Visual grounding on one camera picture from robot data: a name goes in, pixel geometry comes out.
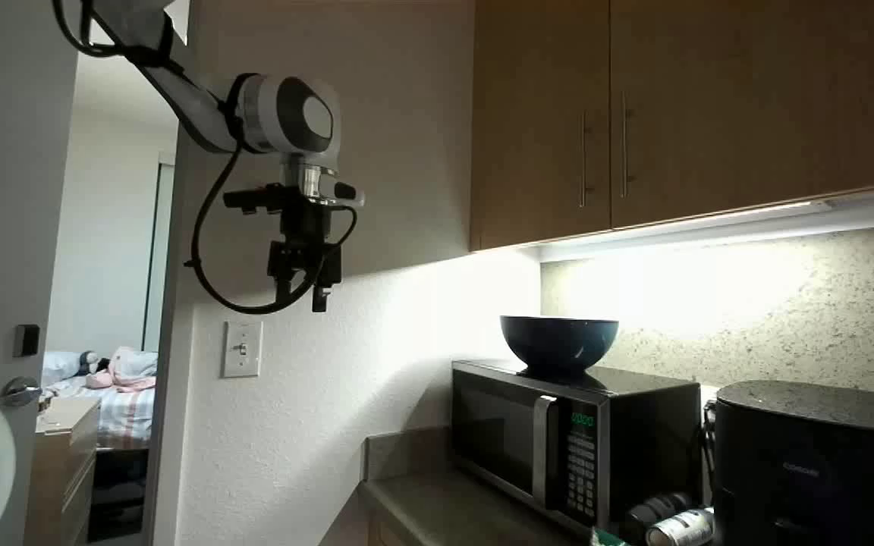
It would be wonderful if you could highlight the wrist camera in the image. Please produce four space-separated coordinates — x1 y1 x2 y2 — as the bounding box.
222 184 288 216

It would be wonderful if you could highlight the pink blanket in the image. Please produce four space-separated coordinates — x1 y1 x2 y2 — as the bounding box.
86 346 159 394

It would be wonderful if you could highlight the white wall switch plate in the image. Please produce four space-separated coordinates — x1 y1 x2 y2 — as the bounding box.
222 320 264 379

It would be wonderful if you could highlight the bed with striped sheet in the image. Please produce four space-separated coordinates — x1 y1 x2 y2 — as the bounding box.
40 350 159 451

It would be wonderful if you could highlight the white can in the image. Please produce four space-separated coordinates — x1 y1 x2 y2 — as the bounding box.
645 507 715 546

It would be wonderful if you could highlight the wooden nightstand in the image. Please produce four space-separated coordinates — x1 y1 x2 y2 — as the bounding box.
24 395 102 546

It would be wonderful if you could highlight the black air fryer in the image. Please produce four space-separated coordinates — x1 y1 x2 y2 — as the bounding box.
712 380 874 546

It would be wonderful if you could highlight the black door lock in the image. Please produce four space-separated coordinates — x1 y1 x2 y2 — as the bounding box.
13 324 42 358

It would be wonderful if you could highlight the black can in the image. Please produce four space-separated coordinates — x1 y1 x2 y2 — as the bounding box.
622 491 693 544

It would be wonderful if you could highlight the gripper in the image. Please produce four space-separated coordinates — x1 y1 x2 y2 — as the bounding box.
267 194 344 314

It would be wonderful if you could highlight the silver microwave door handle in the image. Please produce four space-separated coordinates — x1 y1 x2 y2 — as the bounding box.
531 394 561 510

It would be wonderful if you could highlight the under-cabinet light strip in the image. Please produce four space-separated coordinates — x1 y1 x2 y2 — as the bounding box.
538 196 874 264

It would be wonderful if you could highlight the silver cabinet door handle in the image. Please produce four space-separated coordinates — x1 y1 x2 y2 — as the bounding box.
577 109 594 209
618 90 636 200

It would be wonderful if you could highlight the dark blue bowl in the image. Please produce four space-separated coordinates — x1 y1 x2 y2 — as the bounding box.
499 315 621 375

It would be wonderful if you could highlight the wide wooden cabinet door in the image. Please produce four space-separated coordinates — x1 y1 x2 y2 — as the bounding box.
609 0 874 229

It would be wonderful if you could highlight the black microwave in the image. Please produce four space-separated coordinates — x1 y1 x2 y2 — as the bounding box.
450 358 704 540

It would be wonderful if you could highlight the white door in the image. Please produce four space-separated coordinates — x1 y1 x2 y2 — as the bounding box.
0 0 80 546

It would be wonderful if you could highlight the microwave door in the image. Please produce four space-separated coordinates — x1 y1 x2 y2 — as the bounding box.
451 367 561 510

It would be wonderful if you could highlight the narrow wooden cabinet door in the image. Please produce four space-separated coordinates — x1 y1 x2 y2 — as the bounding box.
470 0 612 252

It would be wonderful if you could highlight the wooden wall cabinet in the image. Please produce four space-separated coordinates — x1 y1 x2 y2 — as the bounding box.
470 0 874 253

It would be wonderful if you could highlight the silver door lever handle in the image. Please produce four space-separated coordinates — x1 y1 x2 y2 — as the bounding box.
0 376 44 409

